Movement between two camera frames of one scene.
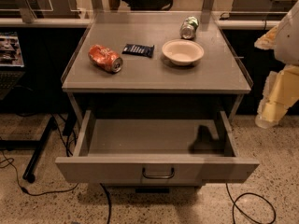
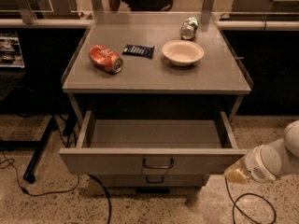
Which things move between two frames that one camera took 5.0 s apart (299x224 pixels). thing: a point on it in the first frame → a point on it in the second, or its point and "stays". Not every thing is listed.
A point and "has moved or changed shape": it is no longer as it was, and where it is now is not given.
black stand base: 38,146 stays
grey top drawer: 165,151 has moved or changed shape
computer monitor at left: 10,54 stays
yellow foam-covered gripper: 288,42 → 256,166
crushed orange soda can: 105,58 stays
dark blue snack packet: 138,49 stays
